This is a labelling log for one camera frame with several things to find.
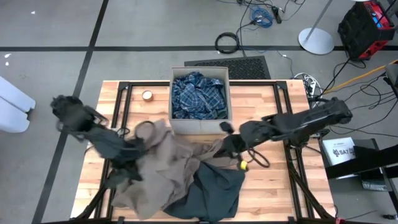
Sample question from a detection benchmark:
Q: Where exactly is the white printed box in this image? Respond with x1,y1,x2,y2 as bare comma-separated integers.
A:
322,136,358,166

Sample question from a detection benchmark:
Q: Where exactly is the grey cart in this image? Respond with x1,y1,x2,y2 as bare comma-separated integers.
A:
384,63,398,91

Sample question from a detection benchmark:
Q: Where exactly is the grey fabric storage box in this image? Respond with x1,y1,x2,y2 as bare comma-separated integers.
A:
169,65,233,135

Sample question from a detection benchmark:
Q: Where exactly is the grey-brown garment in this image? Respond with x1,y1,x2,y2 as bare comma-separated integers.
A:
110,119,240,220

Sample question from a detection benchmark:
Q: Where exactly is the dark green garment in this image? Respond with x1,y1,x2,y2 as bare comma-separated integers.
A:
164,161,246,222

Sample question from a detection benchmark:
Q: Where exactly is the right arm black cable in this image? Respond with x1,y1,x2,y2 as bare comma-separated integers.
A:
247,147,271,169

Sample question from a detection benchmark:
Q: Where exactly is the white plastic object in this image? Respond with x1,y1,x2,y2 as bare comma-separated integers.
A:
0,76,37,134

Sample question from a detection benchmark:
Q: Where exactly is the yellow cable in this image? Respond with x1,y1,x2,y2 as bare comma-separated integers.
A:
323,58,398,95

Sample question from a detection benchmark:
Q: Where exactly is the white round stand base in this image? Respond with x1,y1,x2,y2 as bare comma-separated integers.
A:
297,0,336,55

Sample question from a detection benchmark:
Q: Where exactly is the blue plaid shirt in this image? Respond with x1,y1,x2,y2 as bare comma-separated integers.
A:
171,71,228,121

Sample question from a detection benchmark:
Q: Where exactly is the black coiled cable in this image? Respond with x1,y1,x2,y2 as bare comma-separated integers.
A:
215,32,241,55

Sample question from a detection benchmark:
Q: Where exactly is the black perforated floor mat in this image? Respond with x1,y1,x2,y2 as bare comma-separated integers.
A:
184,55,272,80

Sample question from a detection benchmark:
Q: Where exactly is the blue coiled cable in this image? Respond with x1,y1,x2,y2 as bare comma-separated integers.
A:
249,5,275,29

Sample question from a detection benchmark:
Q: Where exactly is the black shelf stand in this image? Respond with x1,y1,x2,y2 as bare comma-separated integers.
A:
324,138,398,180

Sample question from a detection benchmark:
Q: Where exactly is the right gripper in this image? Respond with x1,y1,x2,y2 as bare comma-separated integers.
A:
214,121,251,158

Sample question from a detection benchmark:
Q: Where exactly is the black power strip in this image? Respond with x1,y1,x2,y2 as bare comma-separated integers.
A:
271,5,283,24

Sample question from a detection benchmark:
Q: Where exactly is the red black equipment case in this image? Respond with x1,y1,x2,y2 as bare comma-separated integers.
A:
337,0,397,62

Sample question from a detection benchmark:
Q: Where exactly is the white power strip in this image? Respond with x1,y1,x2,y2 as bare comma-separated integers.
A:
294,72,322,96

